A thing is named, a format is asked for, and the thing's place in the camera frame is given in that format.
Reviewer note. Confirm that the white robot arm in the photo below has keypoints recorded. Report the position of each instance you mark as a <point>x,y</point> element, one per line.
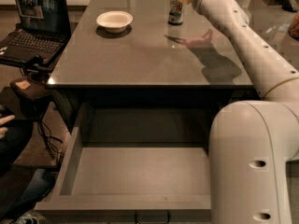
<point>250,142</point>

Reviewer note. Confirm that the open grey top drawer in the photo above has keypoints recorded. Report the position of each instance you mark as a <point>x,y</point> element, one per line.
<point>120,161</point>

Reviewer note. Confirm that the person's hand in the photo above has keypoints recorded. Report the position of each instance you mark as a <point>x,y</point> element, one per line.
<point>3,122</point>

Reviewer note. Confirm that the white paper bowl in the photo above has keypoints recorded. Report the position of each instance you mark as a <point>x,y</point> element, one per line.
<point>114,21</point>

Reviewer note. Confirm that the black open laptop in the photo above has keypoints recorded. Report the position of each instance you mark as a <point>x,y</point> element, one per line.
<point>45,31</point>

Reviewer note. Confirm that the person's jeans leg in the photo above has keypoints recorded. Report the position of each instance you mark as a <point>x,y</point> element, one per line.
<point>20,187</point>

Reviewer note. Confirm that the white sneaker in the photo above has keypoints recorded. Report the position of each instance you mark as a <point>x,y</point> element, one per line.
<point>27,218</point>

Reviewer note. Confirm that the black drawer handle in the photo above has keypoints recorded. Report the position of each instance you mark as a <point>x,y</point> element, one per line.
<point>152,218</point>

